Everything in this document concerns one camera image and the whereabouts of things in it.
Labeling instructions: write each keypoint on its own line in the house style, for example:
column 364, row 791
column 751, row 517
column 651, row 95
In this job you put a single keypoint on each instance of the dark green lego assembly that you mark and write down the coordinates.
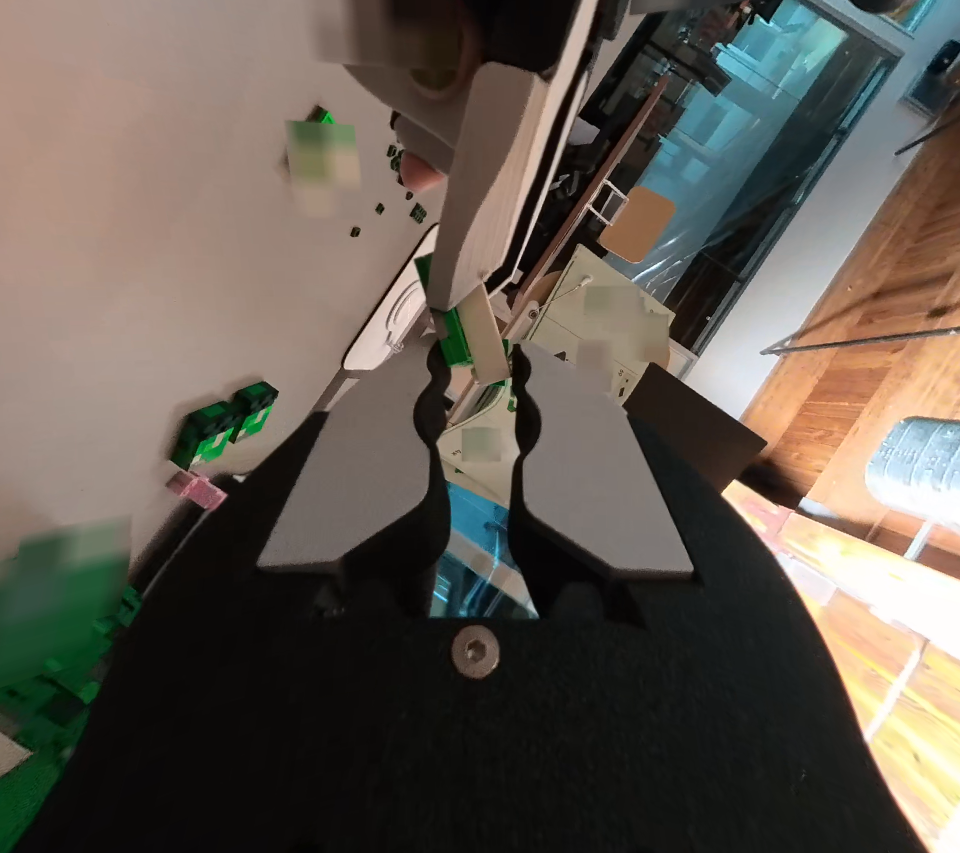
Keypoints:
column 210, row 429

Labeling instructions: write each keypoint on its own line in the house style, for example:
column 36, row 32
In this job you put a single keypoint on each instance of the heap of green lego pieces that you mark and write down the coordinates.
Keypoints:
column 52, row 703

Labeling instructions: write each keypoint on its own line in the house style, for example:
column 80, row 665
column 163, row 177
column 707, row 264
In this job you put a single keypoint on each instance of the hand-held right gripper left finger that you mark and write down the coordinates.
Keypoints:
column 352, row 478

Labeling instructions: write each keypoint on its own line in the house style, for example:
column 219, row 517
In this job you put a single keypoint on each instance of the lego instruction booklet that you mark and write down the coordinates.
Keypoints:
column 570, row 328

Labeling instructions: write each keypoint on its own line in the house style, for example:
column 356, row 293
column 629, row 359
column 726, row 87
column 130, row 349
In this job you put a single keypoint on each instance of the dark brown panel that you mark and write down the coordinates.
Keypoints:
column 697, row 425

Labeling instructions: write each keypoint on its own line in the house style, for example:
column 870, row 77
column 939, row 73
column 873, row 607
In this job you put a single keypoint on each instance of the person's left hand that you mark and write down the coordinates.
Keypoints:
column 418, row 172

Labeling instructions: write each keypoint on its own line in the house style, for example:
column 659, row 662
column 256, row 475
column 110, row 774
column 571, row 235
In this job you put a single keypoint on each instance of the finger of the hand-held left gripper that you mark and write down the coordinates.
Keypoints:
column 487, row 193
column 551, row 148

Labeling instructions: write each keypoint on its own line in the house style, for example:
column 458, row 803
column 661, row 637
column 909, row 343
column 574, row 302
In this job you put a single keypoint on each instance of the pile of dark green bricks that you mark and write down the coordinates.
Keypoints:
column 394, row 157

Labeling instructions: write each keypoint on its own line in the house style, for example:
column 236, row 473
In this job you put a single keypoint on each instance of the wooden seat chair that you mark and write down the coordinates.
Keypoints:
column 637, row 223

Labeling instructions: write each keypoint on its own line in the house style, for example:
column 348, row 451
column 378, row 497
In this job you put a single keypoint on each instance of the green plate with white brick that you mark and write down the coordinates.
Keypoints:
column 322, row 116
column 484, row 335

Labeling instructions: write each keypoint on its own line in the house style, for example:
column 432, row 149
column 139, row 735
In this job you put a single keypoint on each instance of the grey ribbed cylinder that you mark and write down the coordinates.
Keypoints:
column 919, row 470

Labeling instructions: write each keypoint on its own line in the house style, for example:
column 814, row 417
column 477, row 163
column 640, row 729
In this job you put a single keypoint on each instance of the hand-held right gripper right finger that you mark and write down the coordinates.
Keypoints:
column 592, row 485

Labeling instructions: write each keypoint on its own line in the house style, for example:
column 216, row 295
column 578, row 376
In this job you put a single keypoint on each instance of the pink lego brick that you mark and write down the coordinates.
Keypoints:
column 196, row 491

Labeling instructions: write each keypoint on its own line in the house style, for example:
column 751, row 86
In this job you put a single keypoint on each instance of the white rounded tray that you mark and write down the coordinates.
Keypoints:
column 390, row 320

